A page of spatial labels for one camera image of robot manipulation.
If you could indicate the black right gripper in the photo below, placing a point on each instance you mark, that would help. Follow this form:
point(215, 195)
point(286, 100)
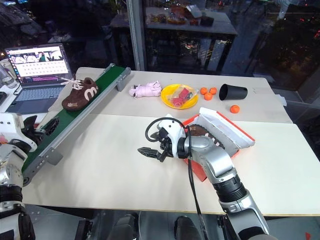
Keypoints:
point(165, 146)

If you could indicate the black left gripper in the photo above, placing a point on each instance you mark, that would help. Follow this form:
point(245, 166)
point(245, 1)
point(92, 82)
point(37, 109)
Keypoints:
point(36, 136)

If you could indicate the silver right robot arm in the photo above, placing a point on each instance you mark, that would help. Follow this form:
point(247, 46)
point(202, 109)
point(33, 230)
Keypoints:
point(215, 160)

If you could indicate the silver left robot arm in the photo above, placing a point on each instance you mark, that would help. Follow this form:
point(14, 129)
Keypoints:
point(10, 162)

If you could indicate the orange shoebox base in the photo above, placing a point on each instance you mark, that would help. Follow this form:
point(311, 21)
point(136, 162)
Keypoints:
point(197, 171)

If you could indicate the white and orange shoebox lid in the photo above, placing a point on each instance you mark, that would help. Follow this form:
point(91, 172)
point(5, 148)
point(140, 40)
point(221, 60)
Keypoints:
point(225, 130)

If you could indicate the green conveyor belt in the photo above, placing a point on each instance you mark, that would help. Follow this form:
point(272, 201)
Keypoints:
point(75, 110)

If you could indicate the brown shoe with white laces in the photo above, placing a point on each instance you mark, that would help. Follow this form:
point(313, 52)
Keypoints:
point(197, 130)
point(80, 96)

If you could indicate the grey open laptop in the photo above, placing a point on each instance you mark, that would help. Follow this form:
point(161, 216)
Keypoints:
point(37, 75)

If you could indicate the yellow plate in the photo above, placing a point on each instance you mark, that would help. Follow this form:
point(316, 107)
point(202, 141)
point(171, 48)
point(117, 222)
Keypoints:
point(166, 97)

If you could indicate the pink cloth doll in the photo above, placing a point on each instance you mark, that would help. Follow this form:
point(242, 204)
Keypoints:
point(145, 90)

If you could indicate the clear bag with red items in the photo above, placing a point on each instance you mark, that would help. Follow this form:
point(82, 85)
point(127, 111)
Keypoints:
point(182, 96)

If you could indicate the clear glass bottle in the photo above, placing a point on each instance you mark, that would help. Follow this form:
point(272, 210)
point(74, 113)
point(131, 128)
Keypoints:
point(7, 77)

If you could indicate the small orange fruit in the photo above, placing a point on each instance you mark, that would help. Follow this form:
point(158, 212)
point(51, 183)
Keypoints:
point(213, 90)
point(235, 109)
point(203, 90)
point(208, 96)

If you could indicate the dark rounded shape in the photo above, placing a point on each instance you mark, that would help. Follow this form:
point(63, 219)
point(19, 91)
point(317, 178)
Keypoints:
point(125, 226)

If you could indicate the black plastic cup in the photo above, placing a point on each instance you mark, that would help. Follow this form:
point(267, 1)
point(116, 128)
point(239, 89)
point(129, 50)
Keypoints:
point(231, 92)

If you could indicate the small black box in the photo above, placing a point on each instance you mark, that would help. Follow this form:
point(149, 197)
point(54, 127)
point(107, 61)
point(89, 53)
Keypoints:
point(207, 21)

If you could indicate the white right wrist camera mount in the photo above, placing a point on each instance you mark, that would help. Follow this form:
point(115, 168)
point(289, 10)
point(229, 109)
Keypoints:
point(170, 127)

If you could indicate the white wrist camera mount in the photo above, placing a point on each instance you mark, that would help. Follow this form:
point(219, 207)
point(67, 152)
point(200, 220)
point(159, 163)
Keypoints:
point(170, 127)
point(11, 125)

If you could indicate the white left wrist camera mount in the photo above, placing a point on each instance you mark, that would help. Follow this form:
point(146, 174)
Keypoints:
point(11, 125)

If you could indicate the grey window frame post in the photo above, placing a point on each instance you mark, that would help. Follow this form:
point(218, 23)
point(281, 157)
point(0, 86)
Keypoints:
point(136, 35)

